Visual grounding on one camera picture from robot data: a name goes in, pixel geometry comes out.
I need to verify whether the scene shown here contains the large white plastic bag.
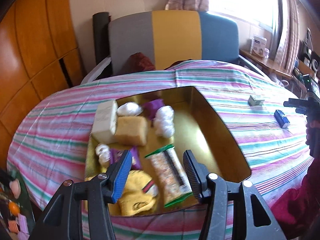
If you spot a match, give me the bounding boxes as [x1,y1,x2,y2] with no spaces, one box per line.
[153,106,175,138]

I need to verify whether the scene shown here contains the white cardboard box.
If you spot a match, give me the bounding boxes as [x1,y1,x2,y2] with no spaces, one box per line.
[249,36,267,57]

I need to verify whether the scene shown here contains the green carton box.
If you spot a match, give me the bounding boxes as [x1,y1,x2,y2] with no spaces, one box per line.
[248,95,265,106]

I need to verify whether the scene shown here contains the purple plastic bag roll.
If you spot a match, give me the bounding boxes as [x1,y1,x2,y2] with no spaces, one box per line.
[142,99,165,120]

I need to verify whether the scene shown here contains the blue Tempo tissue pack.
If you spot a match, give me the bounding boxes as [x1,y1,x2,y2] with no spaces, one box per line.
[274,109,290,128]

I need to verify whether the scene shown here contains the cracker snack packet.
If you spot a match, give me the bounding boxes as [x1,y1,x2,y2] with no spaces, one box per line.
[145,144,193,208]

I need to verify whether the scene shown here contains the wooden side table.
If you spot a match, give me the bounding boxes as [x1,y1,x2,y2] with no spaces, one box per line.
[240,49,292,80]

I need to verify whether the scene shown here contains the wooden wardrobe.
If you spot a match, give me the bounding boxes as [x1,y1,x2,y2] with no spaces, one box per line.
[1,0,85,167]

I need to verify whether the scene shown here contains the purple snack pouch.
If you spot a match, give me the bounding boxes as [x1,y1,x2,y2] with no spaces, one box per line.
[110,146,142,170]

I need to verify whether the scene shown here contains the small white plastic bag ball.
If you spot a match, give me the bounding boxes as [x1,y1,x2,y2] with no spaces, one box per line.
[117,102,143,116]

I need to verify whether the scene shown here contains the small yellow sponge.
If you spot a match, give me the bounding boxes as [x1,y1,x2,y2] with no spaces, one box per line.
[114,116,148,146]

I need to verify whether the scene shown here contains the yellow knitted socks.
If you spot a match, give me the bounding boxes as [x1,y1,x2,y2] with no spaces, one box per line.
[85,169,160,217]

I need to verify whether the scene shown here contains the striped tablecloth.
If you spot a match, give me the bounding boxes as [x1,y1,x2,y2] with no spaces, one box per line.
[6,60,315,240]

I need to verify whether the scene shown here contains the grey yellow blue chair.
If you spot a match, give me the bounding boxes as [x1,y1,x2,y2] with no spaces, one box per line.
[81,10,264,84]

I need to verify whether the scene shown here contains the dark red gold box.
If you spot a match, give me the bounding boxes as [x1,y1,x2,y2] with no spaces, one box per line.
[84,86,252,217]

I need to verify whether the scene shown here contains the large yellow sponge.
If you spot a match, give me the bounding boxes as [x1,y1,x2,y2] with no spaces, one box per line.
[91,100,118,145]

